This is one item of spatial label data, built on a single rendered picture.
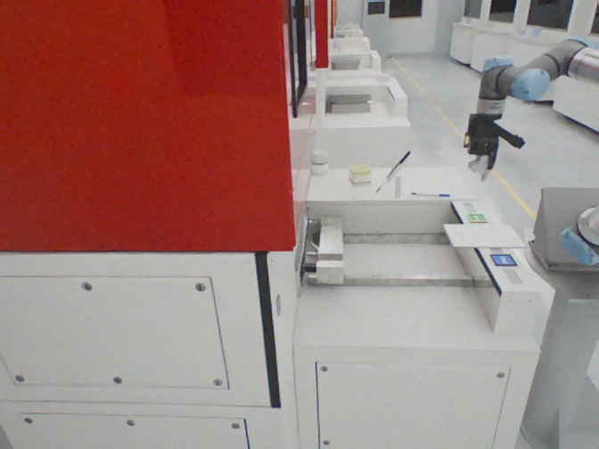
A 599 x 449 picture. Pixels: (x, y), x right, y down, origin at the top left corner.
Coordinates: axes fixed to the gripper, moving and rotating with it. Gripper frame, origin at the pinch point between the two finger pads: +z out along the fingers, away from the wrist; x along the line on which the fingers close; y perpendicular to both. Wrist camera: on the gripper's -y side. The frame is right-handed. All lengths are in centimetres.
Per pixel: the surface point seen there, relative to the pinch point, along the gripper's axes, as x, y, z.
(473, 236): 12.5, 4.9, 14.4
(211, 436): 66, 76, 39
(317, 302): 28, 52, 29
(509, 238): 13.6, -5.1, 14.4
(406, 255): 0.3, 22.5, 28.8
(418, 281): 19.1, 21.4, 27.0
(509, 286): 38.0, 3.0, 14.7
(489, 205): -217, -82, 111
